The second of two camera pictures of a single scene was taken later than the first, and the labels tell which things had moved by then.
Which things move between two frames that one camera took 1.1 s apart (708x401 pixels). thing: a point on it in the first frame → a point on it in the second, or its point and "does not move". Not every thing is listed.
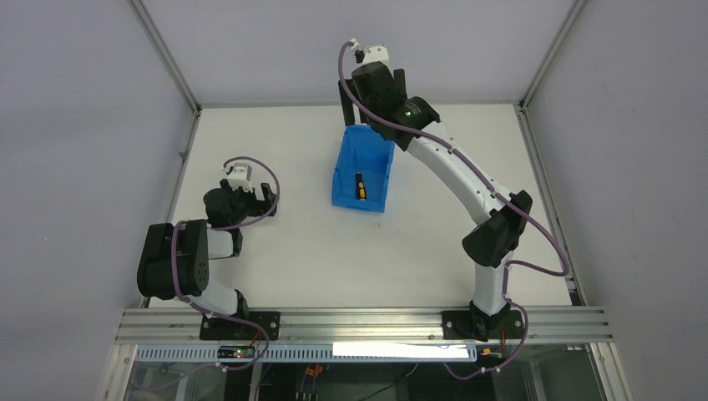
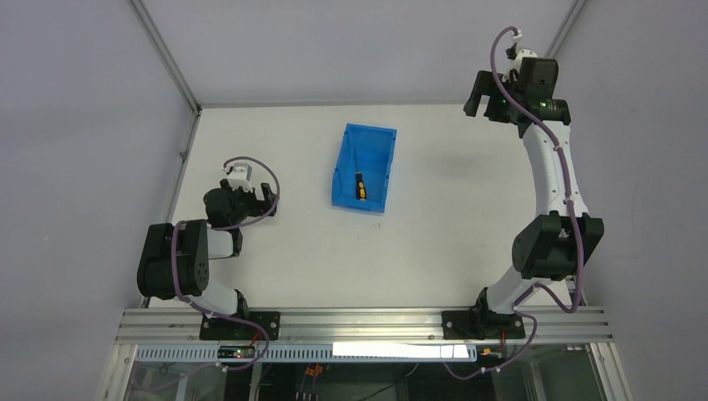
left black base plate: [219, 328] does not move
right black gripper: [371, 79] → [482, 93]
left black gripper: [253, 199] does not move
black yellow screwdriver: [361, 191] does not move
